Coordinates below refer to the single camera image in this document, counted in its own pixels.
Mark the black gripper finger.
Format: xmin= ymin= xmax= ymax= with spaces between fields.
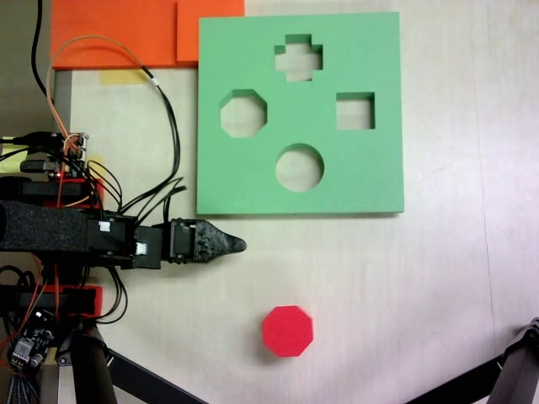
xmin=197 ymin=244 xmax=229 ymax=263
xmin=195 ymin=220 xmax=248 ymax=256

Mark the red octagonal pillar block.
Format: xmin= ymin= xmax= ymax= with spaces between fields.
xmin=261 ymin=305 xmax=315 ymax=359

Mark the flat black tripod brace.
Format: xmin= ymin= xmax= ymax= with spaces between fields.
xmin=105 ymin=348 xmax=208 ymax=404
xmin=403 ymin=360 xmax=503 ymax=404

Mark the green shape-sorting board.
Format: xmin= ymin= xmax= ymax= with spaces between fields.
xmin=195 ymin=11 xmax=406 ymax=219

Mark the thick black tripod leg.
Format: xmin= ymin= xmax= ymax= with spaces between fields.
xmin=69 ymin=331 xmax=118 ymax=404
xmin=488 ymin=317 xmax=539 ymax=404

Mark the yellow tape strip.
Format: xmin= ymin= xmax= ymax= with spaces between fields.
xmin=99 ymin=70 xmax=149 ymax=86

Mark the black power converter board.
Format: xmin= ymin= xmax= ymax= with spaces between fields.
xmin=7 ymin=310 xmax=59 ymax=374

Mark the yellow sticky note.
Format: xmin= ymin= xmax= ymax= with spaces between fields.
xmin=0 ymin=142 xmax=27 ymax=173

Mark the black gripper wire bundle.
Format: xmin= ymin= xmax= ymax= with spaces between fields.
xmin=134 ymin=176 xmax=189 ymax=231

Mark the black wire loop at base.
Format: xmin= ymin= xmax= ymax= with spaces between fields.
xmin=95 ymin=267 xmax=129 ymax=324

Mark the long black servo wire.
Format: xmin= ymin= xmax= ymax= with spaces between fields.
xmin=120 ymin=65 xmax=183 ymax=214

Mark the circuit board with orange wires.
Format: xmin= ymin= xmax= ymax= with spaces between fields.
xmin=45 ymin=131 xmax=93 ymax=178

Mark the thin orange wire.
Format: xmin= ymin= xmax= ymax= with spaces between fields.
xmin=45 ymin=35 xmax=147 ymax=146

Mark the braided grey cable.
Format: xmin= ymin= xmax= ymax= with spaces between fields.
xmin=4 ymin=372 xmax=41 ymax=404

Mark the thick black cable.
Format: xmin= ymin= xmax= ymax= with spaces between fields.
xmin=30 ymin=0 xmax=51 ymax=98

